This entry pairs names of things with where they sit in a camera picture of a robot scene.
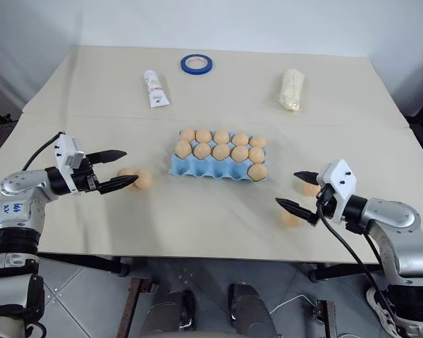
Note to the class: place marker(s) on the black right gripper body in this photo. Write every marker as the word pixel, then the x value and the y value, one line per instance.
pixel 325 200

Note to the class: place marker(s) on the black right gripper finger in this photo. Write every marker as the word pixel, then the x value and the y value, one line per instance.
pixel 298 210
pixel 305 176

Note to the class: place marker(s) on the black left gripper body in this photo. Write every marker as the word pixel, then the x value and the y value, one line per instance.
pixel 82 180

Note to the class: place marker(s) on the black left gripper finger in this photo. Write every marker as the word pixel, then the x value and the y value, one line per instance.
pixel 109 155
pixel 117 183

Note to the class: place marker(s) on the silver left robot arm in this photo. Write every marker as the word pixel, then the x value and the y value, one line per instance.
pixel 19 207

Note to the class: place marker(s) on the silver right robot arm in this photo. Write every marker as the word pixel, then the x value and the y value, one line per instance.
pixel 396 225

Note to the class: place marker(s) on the blue egg carton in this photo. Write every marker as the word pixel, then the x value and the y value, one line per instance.
pixel 211 169

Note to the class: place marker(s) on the brown egg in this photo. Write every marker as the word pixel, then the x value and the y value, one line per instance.
pixel 240 139
pixel 256 155
pixel 183 149
pixel 203 135
pixel 126 172
pixel 289 219
pixel 220 151
pixel 257 172
pixel 202 150
pixel 258 142
pixel 144 179
pixel 238 154
pixel 221 136
pixel 310 190
pixel 187 134

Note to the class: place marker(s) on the black table leg bar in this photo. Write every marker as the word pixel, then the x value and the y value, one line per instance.
pixel 342 272
pixel 91 262

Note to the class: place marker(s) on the white squeeze tube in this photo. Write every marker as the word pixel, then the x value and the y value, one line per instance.
pixel 156 88

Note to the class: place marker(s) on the white plastic-wrapped bundle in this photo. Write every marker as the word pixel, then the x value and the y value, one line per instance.
pixel 292 91

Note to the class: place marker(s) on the black tripod stand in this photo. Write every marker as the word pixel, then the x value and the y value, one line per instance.
pixel 0 118

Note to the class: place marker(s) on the dark rounded shape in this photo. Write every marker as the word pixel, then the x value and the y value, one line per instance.
pixel 172 303
pixel 248 310

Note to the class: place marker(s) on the white sneaker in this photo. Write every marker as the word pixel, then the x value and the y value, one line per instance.
pixel 379 306

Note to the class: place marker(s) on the blue tape roll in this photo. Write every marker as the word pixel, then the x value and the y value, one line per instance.
pixel 196 64

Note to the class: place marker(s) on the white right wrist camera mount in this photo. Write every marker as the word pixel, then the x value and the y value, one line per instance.
pixel 338 183

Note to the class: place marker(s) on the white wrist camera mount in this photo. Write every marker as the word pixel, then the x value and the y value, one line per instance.
pixel 338 183
pixel 67 149

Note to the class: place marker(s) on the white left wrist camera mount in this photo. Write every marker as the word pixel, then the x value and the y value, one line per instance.
pixel 67 149

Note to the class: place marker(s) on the rusty brown metal bracket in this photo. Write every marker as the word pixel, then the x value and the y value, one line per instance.
pixel 134 299
pixel 326 311

